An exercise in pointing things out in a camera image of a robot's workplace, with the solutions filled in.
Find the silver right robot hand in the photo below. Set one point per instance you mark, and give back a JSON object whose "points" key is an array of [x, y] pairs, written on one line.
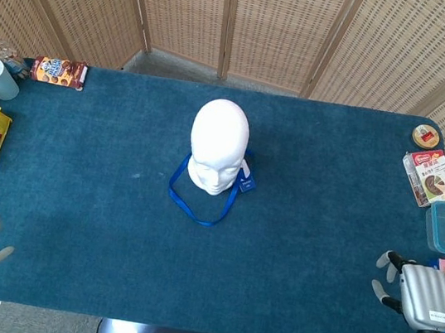
{"points": [[425, 293]]}

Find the red white pie box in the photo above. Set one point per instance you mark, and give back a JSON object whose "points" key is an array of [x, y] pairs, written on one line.
{"points": [[434, 177]]}

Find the round wooden tin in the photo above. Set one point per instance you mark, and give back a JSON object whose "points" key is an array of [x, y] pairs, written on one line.
{"points": [[425, 136]]}

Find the teal carpet table cover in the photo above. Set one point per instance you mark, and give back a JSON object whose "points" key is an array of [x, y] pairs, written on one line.
{"points": [[99, 177]]}

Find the brown cookie box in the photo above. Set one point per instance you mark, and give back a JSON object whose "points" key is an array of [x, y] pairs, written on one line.
{"points": [[58, 71]]}

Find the white foam mannequin head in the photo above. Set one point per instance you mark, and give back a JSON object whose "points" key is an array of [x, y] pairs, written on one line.
{"points": [[221, 133]]}

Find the woven bamboo folding screen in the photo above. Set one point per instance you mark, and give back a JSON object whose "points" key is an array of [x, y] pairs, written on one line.
{"points": [[269, 22]]}

